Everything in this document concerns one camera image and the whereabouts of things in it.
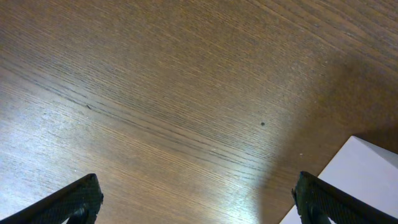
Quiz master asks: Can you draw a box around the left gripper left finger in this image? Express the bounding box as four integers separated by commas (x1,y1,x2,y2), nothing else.
1,173,104,224

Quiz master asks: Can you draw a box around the white cardboard box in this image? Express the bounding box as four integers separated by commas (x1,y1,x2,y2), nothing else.
281,136,397,223

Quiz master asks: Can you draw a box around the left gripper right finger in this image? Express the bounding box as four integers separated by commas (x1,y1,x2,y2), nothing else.
292,171,397,224

